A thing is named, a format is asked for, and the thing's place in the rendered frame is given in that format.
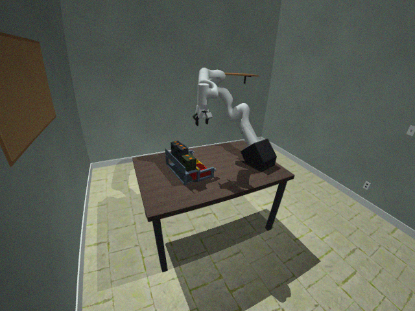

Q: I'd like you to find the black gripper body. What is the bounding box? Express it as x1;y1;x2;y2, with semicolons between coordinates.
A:
196;104;209;119

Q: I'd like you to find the red open bin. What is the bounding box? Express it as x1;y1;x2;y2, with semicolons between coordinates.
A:
190;163;210;180

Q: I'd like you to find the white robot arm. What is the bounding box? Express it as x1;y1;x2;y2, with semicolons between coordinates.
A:
197;68;261;146

